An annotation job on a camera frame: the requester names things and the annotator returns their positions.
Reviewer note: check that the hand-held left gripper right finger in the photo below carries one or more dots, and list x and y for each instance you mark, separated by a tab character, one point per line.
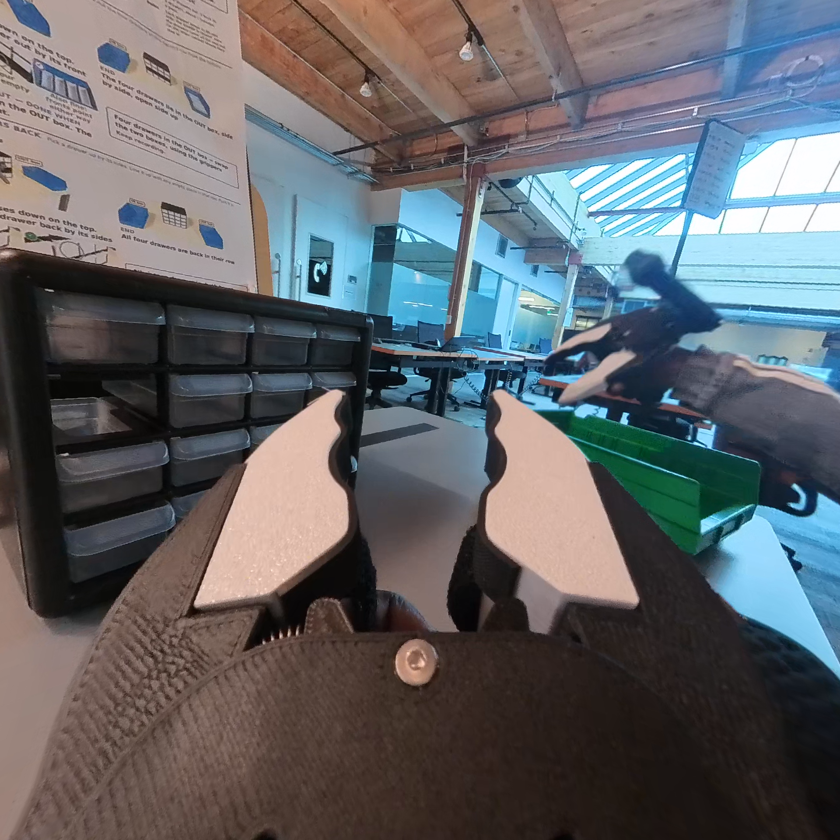
558	525

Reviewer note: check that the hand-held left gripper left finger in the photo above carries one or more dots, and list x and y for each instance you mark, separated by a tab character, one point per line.
282	512

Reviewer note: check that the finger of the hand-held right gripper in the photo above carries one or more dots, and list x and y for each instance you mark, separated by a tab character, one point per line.
594	384
594	342

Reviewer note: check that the green plastic bin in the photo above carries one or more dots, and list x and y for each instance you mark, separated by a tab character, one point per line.
656	485

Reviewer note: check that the rows of cabinet drawers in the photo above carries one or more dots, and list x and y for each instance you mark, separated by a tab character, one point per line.
203	341

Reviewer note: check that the black drawer cabinet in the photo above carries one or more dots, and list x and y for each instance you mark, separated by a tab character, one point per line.
26	459

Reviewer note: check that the person's left hand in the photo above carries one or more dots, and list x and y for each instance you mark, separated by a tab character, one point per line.
403	617

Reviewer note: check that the open laptop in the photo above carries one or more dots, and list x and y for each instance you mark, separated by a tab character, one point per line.
459	343

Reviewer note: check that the black tape strip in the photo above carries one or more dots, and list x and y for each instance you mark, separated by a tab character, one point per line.
397	434

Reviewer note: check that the black office chair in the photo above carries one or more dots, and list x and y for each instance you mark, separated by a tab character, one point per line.
384	374
436	377

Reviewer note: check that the orange-edged office desk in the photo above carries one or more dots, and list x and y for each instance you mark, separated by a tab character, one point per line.
426	351

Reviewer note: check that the frosted glass partition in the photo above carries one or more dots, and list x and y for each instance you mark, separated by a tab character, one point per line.
410	289

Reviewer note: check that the white door with phone icon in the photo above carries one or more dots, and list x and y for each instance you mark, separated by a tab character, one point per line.
321	289

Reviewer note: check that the tan wooden board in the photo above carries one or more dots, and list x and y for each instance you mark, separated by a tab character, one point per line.
261	249

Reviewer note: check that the black textured cloth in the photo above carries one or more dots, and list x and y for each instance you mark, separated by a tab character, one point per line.
800	722

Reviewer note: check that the white instruction poster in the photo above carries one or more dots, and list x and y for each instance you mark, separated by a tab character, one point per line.
164	164

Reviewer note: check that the wooden support post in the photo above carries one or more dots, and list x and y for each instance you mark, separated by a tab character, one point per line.
568	302
464	262

